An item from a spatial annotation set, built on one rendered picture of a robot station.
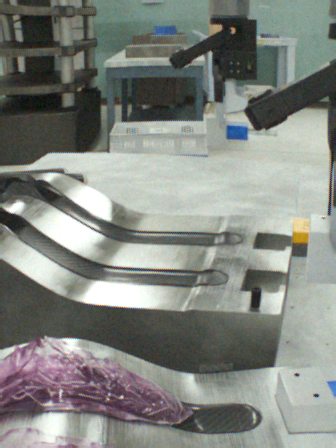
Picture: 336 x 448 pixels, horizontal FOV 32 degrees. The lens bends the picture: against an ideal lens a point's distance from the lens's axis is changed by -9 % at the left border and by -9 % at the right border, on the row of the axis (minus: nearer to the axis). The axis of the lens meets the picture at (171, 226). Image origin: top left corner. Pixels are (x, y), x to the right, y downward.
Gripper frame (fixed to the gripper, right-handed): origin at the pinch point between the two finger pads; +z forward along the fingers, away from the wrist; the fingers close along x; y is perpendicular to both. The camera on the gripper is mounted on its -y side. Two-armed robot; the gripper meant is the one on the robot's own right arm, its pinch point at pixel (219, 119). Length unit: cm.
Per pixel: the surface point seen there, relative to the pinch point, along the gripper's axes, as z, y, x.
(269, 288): 8, 9, -52
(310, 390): 7, 13, -73
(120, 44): 18, -154, 579
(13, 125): 62, -177, 310
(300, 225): 11.3, 14.2, -23.3
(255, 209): 15.0, 6.8, -6.4
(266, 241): 7.1, 8.6, -40.7
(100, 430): 6, -2, -80
